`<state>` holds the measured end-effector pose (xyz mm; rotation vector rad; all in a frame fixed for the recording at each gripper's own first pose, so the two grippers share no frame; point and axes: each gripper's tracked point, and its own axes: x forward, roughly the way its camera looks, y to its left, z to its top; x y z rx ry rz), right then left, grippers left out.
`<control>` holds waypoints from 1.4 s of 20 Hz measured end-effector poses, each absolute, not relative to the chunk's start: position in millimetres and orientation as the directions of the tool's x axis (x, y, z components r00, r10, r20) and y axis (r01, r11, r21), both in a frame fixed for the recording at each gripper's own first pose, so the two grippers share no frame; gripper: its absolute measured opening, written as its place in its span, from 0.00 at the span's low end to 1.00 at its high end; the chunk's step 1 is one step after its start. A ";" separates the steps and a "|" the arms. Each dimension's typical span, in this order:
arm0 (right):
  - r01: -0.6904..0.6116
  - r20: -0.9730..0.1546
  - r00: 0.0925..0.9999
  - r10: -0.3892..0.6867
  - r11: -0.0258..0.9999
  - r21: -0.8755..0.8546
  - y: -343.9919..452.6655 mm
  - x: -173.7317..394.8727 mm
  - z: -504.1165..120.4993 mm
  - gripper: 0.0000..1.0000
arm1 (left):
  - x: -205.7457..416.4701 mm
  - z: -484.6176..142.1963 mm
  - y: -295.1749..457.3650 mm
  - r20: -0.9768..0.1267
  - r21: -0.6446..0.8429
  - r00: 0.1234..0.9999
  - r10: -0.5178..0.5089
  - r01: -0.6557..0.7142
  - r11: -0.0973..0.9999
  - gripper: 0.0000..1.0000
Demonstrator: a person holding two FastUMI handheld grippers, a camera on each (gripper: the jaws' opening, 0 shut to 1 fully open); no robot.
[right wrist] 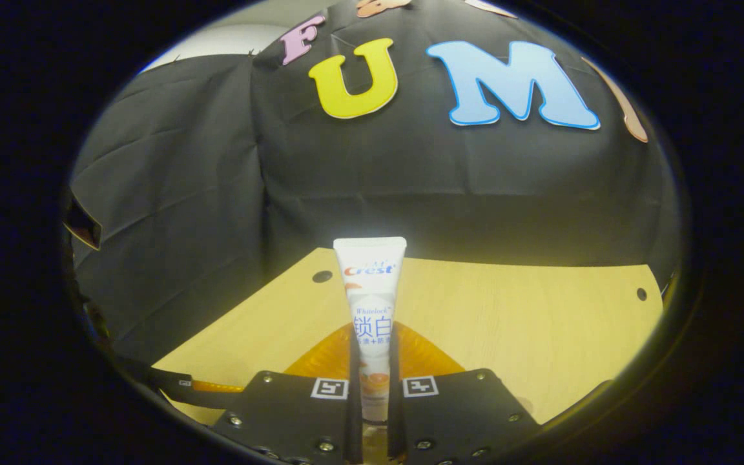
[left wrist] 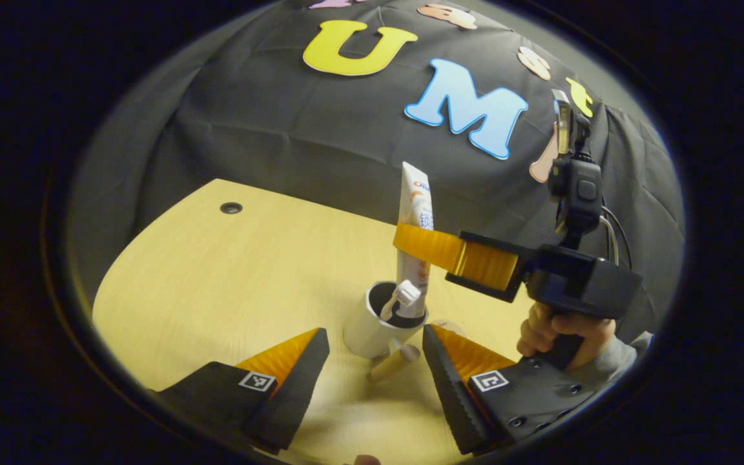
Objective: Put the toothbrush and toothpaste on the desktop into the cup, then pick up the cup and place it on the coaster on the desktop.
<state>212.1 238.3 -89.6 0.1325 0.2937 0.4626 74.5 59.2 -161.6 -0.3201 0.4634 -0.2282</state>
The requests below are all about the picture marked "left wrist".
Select white cup with wooden handle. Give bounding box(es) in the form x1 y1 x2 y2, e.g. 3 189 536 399
342 280 430 383

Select wooden desktop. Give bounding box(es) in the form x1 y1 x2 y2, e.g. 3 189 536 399
91 178 541 465

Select pale purple toothbrush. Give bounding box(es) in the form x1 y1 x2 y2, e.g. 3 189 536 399
379 279 422 322

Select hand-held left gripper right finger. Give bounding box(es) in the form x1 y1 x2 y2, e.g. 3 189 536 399
422 323 606 457

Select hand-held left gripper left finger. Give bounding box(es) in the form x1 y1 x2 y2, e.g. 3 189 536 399
151 327 331 454

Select black backdrop cloth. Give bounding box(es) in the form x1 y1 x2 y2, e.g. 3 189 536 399
68 0 686 336

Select white toothpaste tube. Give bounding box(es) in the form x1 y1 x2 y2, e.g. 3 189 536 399
396 161 435 319

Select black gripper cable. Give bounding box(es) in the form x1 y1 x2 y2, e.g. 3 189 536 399
598 205 635 271

